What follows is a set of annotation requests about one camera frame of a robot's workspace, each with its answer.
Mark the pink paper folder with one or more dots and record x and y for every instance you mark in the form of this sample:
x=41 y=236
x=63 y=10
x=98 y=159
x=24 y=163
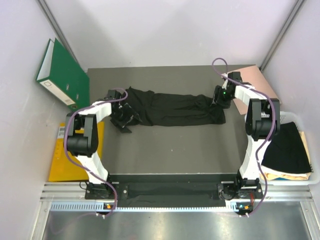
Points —
x=253 y=75

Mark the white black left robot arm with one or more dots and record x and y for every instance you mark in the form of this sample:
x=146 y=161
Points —
x=81 y=141

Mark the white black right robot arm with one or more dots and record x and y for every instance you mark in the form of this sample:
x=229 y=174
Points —
x=262 y=123

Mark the grey slotted cable duct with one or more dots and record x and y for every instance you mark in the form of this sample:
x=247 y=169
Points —
x=104 y=207

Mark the yellow folder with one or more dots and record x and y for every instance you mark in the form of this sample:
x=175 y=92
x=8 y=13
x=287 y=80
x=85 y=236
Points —
x=62 y=170

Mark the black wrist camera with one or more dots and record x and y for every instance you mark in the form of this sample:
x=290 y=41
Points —
x=236 y=76
x=113 y=95

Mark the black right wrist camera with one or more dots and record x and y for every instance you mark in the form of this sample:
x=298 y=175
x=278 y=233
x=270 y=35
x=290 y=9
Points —
x=236 y=76

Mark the green lever arch binder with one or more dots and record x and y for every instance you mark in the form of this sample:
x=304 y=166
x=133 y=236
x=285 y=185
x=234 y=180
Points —
x=63 y=77

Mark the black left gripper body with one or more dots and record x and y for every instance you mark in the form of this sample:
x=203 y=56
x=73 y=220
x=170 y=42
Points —
x=122 y=116

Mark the black printed t-shirt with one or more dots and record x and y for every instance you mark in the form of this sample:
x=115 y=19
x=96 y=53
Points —
x=174 y=110

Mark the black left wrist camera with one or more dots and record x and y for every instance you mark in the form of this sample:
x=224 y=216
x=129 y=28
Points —
x=113 y=95

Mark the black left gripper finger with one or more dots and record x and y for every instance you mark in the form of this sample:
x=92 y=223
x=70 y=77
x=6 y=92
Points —
x=123 y=128
x=135 y=118

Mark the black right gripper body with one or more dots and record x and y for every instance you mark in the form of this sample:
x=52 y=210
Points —
x=224 y=100

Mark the folded black t-shirt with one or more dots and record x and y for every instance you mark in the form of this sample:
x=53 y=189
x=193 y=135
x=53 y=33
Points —
x=286 y=152

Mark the white plastic basket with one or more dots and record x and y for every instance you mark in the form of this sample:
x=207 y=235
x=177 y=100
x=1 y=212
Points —
x=287 y=117

